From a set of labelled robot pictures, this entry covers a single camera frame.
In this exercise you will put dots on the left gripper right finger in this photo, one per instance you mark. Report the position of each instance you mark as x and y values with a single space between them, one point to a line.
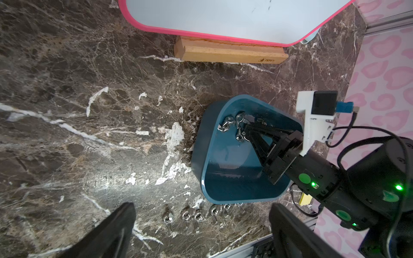
293 239

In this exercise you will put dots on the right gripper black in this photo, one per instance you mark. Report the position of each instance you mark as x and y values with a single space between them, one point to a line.
279 152

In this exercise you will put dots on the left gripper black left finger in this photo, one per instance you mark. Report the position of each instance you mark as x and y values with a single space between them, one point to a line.
110 239

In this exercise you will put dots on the teal plastic storage box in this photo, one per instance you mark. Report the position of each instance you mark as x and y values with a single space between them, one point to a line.
229 171

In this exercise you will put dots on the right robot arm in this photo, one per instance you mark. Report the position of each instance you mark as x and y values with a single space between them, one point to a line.
370 187

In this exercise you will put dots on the pile of wing nuts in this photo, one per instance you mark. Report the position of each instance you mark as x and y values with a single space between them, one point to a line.
239 121

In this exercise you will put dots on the yellow sticky note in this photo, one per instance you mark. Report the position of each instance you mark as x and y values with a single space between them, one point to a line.
305 200

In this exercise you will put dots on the pink framed whiteboard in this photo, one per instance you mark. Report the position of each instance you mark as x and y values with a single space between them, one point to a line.
269 23

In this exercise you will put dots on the wooden easel stand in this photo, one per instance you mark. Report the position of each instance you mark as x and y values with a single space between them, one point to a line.
207 50

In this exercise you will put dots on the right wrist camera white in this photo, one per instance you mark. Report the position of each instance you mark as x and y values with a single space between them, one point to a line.
319 109

